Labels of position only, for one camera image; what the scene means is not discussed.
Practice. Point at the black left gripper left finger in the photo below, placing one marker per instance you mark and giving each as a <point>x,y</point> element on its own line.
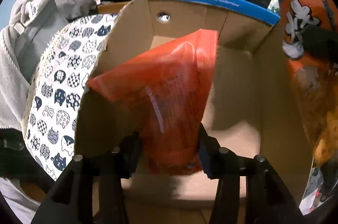
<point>89,189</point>

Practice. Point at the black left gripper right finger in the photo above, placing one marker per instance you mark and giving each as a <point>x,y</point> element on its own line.
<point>268,199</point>

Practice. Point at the red snack bag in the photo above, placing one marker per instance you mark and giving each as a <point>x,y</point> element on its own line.
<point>164,91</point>

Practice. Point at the orange black chip bag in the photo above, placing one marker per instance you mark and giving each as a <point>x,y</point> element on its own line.
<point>310,44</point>

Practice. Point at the cardboard box with blue edge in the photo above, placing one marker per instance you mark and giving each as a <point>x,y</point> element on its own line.
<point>145,24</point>

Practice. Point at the cat pattern tablecloth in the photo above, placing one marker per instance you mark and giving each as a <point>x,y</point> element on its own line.
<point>56,90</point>

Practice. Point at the grey white fleece clothing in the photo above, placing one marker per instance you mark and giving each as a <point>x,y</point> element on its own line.
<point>32,24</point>

